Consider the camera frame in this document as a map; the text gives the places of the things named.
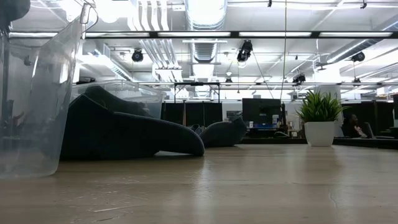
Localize dark blue denim cap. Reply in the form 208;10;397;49
60;93;206;162

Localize grey cap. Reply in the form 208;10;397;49
0;0;31;23

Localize black monitor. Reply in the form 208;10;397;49
242;98;282;126

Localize white LED light strip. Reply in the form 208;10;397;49
319;31;393;38
85;32;150;38
157;31;231;38
9;32;59;38
238;31;312;37

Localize green plant in white pot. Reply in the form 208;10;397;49
295;89;348;147

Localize person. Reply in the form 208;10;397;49
341;114;368;139

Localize black overhead camera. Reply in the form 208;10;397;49
236;39;254;63

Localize black hanging camera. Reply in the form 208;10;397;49
292;73;307;85
351;51;366;63
131;48;144;63

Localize silver ventilation duct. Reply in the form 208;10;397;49
185;0;228;94

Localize thin hanging cable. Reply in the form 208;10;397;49
279;0;289;101

